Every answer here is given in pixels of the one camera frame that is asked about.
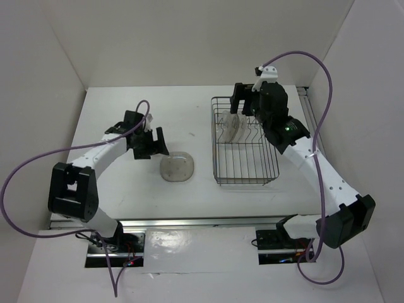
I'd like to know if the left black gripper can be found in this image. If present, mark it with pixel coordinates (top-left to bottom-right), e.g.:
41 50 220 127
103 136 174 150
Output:
131 126 168 160

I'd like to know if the smoky glass plate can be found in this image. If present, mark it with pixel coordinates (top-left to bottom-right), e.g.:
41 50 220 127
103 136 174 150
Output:
159 151 194 182
228 113 239 143

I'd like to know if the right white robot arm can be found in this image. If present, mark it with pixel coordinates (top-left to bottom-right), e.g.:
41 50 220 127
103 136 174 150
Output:
230 81 376 249

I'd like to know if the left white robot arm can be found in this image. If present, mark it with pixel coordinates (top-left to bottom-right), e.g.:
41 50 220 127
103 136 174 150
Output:
48 127 169 252

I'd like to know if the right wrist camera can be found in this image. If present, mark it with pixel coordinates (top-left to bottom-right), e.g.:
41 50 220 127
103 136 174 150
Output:
251 66 278 92

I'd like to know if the grey wire dish rack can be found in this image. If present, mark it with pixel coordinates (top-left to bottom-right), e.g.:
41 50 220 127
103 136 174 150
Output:
211 97 280 186

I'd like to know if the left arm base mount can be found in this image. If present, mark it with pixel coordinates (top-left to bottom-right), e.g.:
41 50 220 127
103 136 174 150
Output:
75 232 145 268

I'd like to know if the aluminium rail front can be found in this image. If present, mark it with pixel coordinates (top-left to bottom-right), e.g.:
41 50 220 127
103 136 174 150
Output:
49 214 294 230

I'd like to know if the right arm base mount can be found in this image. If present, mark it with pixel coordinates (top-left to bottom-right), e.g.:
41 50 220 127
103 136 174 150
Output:
251 215 310 265

